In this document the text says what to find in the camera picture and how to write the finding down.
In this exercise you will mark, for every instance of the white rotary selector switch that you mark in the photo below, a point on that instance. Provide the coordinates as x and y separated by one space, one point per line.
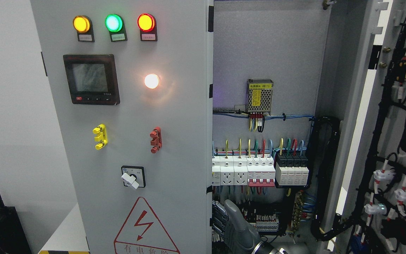
133 176

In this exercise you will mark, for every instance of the metal mesh power supply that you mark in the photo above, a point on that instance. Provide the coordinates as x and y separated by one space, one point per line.
259 95

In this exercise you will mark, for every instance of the green indicator light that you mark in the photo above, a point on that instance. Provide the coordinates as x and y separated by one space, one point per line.
114 23

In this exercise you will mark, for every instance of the red indicator light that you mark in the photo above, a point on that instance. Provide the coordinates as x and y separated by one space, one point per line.
146 22

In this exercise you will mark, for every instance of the yellow indicator light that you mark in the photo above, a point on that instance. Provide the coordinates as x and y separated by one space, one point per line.
82 24

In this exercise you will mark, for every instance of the grey cabinet door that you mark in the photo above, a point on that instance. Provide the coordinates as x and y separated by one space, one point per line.
366 211
179 51

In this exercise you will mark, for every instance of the white socket modules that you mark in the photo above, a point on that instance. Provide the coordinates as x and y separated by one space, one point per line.
229 171

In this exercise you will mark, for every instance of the black box at left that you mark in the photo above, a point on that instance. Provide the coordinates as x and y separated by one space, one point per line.
12 237

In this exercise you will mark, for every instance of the black digital power meter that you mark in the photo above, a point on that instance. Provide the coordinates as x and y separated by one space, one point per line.
92 79

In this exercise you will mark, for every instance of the red electric hazard sticker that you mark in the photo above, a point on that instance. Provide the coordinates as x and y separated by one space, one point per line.
143 233

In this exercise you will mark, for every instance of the white glowing indicator light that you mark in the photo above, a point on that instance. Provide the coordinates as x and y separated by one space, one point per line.
151 81

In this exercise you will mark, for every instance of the red-handled white circuit breaker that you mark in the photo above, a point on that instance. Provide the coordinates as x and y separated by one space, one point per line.
261 172

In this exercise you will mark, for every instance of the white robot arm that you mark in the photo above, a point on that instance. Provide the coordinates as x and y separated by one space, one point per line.
267 248

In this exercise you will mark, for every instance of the black white surge protector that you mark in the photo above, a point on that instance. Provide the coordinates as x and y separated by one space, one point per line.
291 170

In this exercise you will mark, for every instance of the relay terminal row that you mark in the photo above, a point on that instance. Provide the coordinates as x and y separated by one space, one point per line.
263 218

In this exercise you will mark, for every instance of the dark grey robot hand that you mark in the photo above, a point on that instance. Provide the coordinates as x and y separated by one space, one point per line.
230 225

